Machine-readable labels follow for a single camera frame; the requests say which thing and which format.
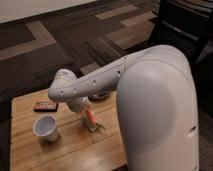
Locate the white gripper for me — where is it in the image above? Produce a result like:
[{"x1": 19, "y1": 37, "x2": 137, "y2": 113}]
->
[{"x1": 66, "y1": 97, "x2": 92, "y2": 124}]

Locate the orange pepper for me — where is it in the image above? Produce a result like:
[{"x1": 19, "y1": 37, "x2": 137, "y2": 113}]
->
[{"x1": 85, "y1": 110, "x2": 105, "y2": 129}]

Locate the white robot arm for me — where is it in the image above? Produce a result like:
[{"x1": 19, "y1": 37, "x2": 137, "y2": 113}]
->
[{"x1": 48, "y1": 45, "x2": 199, "y2": 171}]

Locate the dark blue bowl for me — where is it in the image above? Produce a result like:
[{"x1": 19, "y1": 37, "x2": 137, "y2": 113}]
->
[{"x1": 88, "y1": 92, "x2": 110, "y2": 101}]

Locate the dark red snack box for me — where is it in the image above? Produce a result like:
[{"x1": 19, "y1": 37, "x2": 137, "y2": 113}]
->
[{"x1": 34, "y1": 102, "x2": 58, "y2": 112}]

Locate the black office chair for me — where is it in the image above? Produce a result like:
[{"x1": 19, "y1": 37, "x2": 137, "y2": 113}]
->
[{"x1": 149, "y1": 0, "x2": 213, "y2": 65}]

